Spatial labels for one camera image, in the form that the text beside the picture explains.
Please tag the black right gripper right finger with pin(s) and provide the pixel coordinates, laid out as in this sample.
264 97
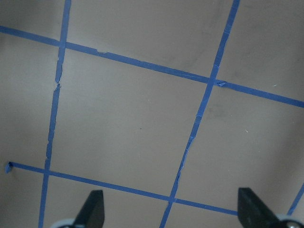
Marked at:
253 212

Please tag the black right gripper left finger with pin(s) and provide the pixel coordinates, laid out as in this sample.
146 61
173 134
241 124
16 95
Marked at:
92 213

